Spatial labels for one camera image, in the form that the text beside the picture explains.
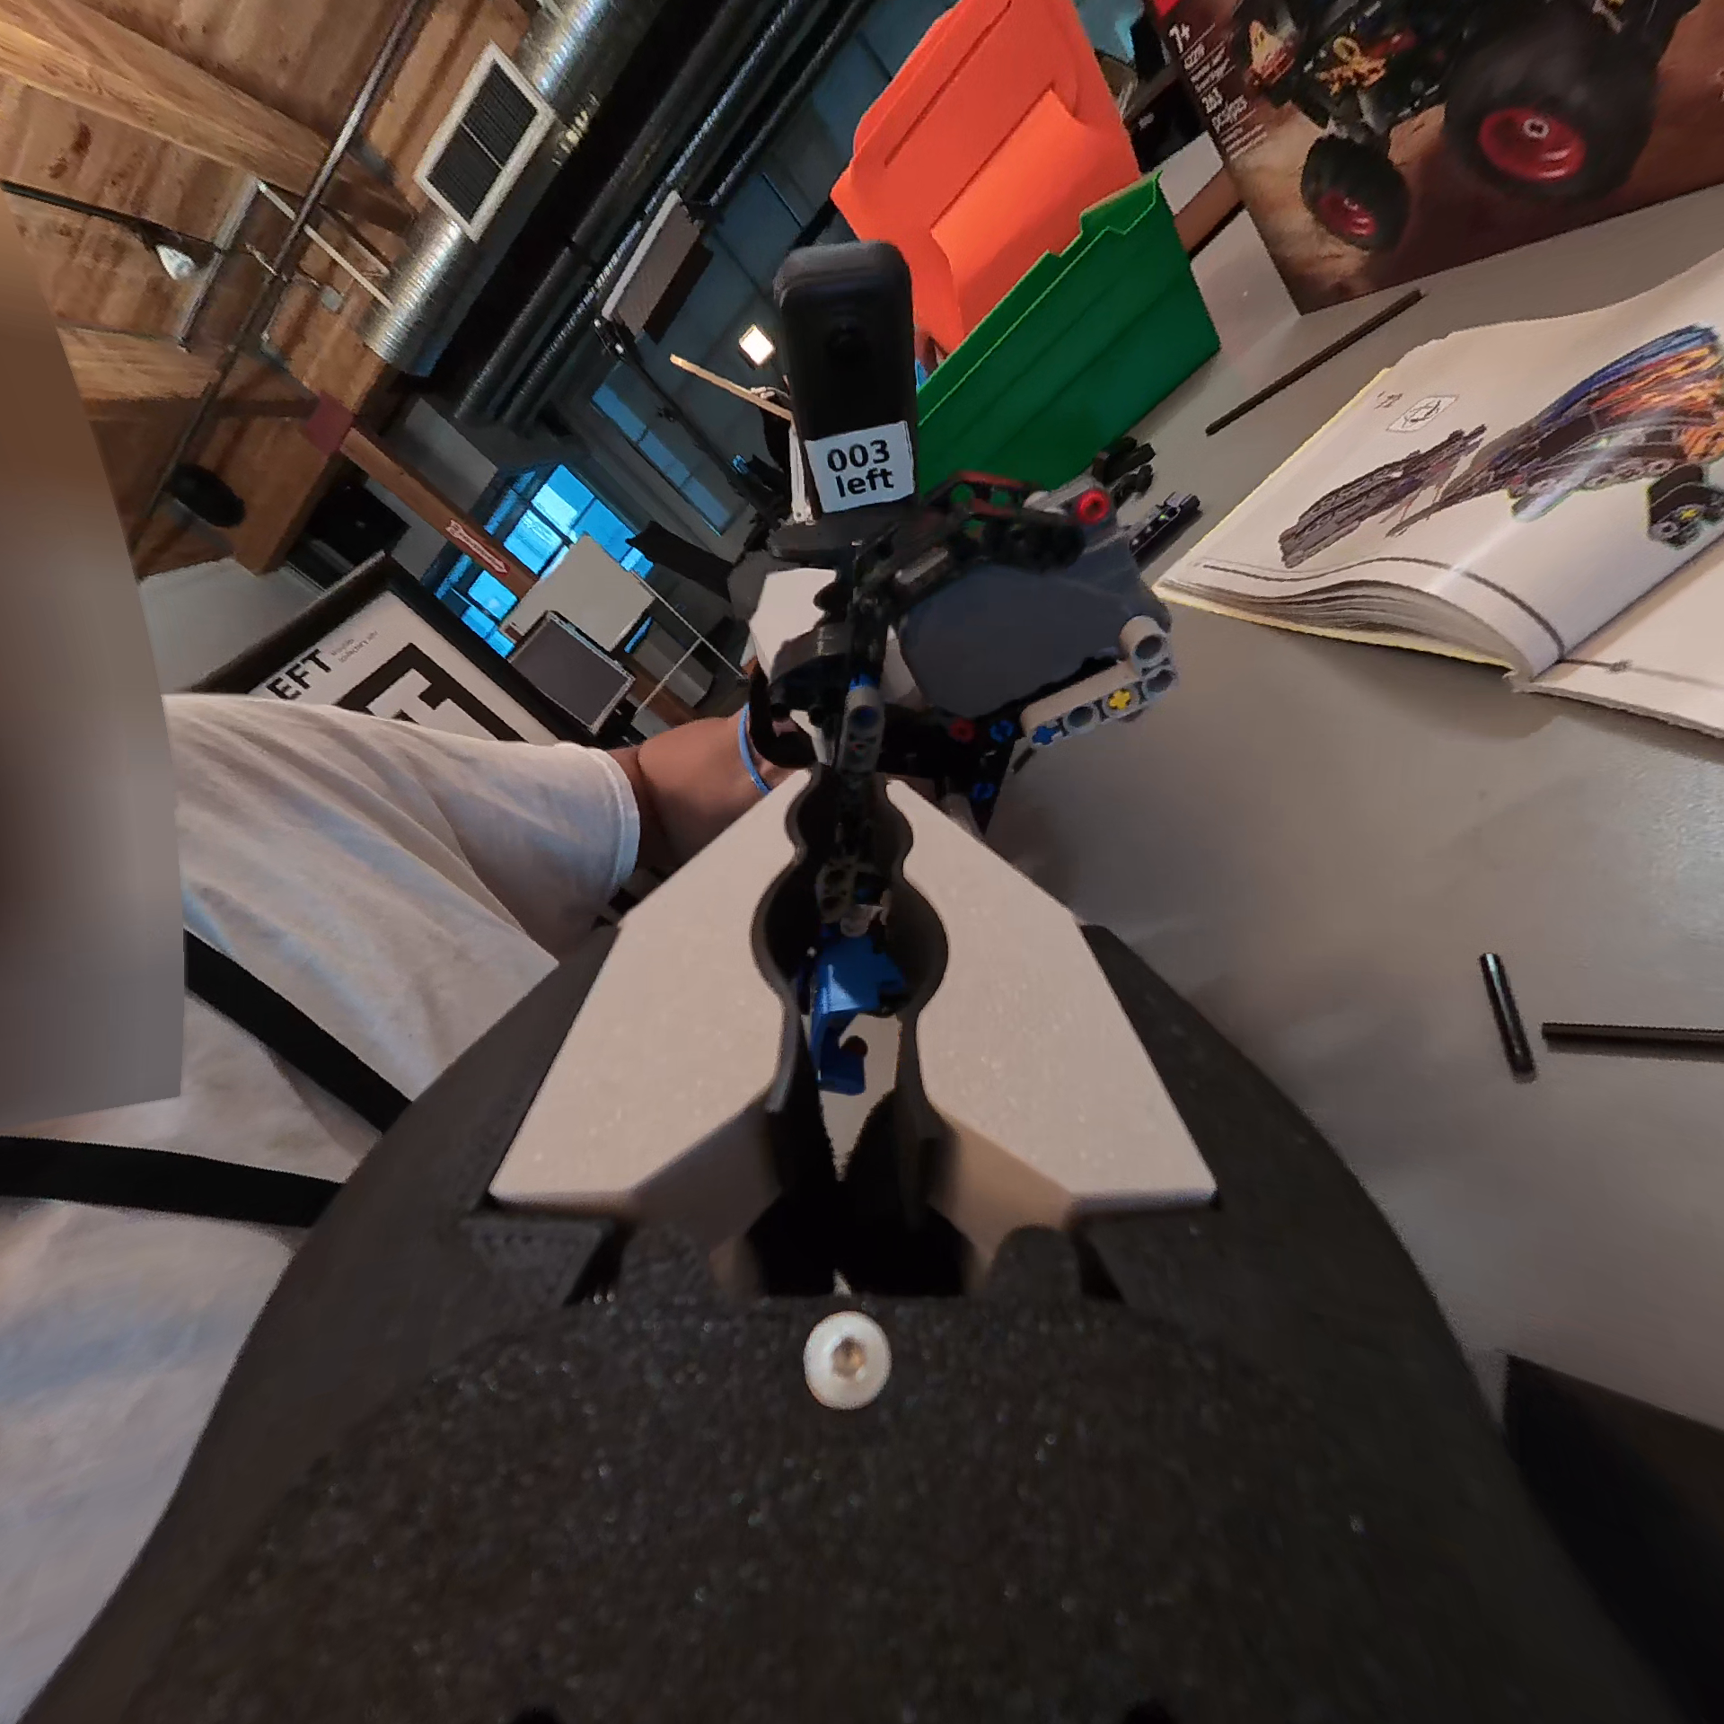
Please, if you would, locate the short black toy axle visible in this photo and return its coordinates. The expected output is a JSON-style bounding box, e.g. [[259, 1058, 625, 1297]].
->
[[1479, 952, 1539, 1077]]

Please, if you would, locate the dark flat object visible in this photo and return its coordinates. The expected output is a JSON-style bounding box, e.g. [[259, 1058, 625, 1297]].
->
[[1502, 1354, 1724, 1667]]

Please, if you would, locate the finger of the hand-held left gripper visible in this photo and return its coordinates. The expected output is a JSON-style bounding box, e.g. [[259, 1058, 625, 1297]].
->
[[746, 573, 839, 676]]

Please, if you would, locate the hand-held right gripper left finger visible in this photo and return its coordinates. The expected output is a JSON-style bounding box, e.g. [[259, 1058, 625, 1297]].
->
[[487, 766, 843, 1294]]

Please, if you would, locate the orange plastic bin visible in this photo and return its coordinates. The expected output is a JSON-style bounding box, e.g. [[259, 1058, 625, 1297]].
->
[[831, 0, 1144, 355]]

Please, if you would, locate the black harness strap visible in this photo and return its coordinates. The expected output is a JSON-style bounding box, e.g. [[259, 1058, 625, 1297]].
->
[[180, 929, 411, 1136], [0, 1136, 347, 1232]]

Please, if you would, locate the green plastic bin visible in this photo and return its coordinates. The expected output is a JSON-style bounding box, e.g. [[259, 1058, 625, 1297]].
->
[[912, 172, 1222, 459]]

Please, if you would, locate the dark monitor screen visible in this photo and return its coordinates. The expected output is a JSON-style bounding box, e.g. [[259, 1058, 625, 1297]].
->
[[510, 611, 637, 736]]

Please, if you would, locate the pile of black toy beams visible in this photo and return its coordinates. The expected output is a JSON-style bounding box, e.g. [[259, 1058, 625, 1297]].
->
[[1088, 436, 1205, 558]]

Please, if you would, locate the open instruction booklet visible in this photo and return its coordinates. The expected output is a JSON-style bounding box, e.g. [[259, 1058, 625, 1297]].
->
[[1157, 250, 1724, 740]]

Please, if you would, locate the person's left forearm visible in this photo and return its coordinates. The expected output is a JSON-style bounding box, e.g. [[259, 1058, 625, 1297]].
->
[[633, 722, 747, 878]]

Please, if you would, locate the white board panel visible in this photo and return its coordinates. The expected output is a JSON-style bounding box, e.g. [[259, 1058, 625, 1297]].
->
[[518, 530, 663, 648]]

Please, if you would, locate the grey light panel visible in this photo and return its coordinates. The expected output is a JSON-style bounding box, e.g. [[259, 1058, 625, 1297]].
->
[[599, 189, 714, 344]]

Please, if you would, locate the grey black toy brick model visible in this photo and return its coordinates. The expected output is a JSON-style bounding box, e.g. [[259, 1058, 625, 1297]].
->
[[796, 465, 1189, 1096]]

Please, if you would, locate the white air vent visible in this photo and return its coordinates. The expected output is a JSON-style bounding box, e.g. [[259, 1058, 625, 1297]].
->
[[411, 39, 558, 245]]

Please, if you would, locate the long thin black axle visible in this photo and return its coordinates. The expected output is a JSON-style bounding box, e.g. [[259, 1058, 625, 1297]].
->
[[1202, 287, 1425, 437]]

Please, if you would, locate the toy truck set box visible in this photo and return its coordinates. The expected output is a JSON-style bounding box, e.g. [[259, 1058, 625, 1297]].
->
[[1147, 0, 1724, 315]]

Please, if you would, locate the metal air duct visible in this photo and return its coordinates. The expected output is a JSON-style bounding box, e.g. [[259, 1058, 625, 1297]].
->
[[356, 0, 633, 379]]

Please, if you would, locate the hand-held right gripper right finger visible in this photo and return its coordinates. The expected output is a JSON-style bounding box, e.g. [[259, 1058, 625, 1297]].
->
[[863, 774, 1217, 1294]]

